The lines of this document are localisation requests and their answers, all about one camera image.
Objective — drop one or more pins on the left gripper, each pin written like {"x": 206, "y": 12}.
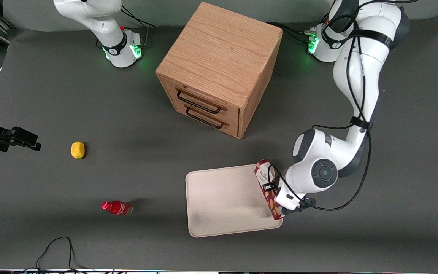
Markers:
{"x": 268, "y": 186}

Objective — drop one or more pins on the red cookie box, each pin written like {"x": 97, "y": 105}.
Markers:
{"x": 264, "y": 173}

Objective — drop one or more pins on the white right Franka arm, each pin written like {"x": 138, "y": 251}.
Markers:
{"x": 118, "y": 45}

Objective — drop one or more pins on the white rectangular tray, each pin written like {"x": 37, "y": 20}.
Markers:
{"x": 222, "y": 201}

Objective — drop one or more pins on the yellow lemon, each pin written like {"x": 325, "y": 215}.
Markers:
{"x": 77, "y": 150}

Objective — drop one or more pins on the wooden drawer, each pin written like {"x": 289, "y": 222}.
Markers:
{"x": 207, "y": 121}
{"x": 200, "y": 95}

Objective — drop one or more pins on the red soda bottle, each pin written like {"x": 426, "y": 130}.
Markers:
{"x": 117, "y": 207}

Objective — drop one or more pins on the wooden drawer cabinet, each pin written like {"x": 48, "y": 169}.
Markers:
{"x": 222, "y": 49}

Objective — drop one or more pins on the aluminium frame profile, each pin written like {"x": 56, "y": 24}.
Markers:
{"x": 7, "y": 29}

